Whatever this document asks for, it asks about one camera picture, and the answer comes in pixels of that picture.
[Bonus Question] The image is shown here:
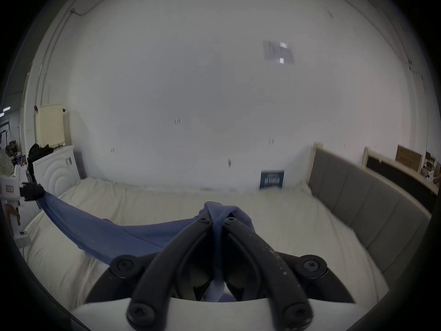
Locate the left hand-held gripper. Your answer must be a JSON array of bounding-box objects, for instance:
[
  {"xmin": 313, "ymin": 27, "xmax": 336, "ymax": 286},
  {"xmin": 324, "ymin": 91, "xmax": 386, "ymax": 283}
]
[{"xmin": 0, "ymin": 174, "xmax": 46, "ymax": 248}]

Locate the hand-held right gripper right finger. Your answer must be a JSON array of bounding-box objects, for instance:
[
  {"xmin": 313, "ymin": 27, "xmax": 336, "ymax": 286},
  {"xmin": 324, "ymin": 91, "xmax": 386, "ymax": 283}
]
[{"xmin": 220, "ymin": 216, "xmax": 355, "ymax": 329}]

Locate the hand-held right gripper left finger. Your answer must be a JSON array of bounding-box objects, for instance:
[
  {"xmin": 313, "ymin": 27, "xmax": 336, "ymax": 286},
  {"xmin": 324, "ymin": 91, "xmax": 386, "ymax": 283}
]
[{"xmin": 85, "ymin": 211, "xmax": 214, "ymax": 329}]

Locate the blue garment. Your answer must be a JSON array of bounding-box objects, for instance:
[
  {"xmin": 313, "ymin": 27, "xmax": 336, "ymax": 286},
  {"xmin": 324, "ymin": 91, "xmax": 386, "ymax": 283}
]
[{"xmin": 36, "ymin": 191, "xmax": 257, "ymax": 303}]

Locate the black bag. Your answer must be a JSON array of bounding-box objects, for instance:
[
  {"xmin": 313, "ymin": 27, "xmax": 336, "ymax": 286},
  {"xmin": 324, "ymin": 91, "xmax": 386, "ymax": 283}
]
[{"xmin": 28, "ymin": 143, "xmax": 54, "ymax": 166}]

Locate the bed with beige sheet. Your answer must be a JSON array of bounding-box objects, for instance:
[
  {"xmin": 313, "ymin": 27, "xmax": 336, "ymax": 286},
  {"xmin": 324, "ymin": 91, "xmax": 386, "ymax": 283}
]
[{"xmin": 19, "ymin": 176, "xmax": 392, "ymax": 313}]

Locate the cream ribbed panel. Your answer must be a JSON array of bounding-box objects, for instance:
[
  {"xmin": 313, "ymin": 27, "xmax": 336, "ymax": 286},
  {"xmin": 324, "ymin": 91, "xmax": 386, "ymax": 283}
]
[{"xmin": 35, "ymin": 103, "xmax": 67, "ymax": 148}]

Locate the blue printed card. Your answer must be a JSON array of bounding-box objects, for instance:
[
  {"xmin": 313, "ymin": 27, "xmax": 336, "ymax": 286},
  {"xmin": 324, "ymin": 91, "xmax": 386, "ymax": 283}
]
[{"xmin": 259, "ymin": 170, "xmax": 285, "ymax": 190}]

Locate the grey padded headboard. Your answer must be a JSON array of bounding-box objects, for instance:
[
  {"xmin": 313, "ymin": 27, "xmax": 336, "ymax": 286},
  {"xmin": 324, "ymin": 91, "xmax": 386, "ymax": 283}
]
[{"xmin": 307, "ymin": 143, "xmax": 433, "ymax": 282}]

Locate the brown carton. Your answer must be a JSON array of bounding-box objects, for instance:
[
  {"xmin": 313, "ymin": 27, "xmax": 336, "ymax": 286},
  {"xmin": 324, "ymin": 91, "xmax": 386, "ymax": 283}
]
[{"xmin": 395, "ymin": 144, "xmax": 424, "ymax": 174}]

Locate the black headboard with pale frame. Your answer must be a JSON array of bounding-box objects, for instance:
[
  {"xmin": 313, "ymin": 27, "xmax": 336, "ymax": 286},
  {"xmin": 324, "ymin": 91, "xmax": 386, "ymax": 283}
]
[{"xmin": 363, "ymin": 146, "xmax": 441, "ymax": 214}]

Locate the paper sheet on wall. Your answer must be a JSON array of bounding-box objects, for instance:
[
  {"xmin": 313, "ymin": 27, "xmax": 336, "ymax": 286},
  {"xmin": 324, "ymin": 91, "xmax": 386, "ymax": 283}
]
[{"xmin": 263, "ymin": 40, "xmax": 295, "ymax": 65}]

